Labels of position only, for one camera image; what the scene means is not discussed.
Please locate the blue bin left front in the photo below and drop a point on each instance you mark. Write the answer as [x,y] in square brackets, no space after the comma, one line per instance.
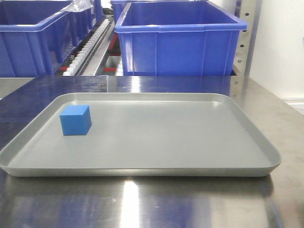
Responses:
[38,36]

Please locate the blue bin right front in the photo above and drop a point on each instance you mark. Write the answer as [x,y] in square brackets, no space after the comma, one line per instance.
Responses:
[177,38]

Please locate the perforated metal shelf post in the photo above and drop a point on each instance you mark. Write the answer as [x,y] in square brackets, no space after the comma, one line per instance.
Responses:
[249,11]

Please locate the grey rectangular tray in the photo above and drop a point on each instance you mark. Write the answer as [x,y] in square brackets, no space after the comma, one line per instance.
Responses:
[145,134]

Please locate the blue cube block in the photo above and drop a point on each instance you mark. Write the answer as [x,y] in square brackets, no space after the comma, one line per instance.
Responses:
[76,120]

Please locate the clear plastic film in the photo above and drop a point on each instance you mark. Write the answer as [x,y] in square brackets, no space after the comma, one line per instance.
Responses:
[78,6]

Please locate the blue bin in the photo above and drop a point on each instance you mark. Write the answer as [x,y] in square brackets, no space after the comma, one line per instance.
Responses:
[38,36]
[177,38]

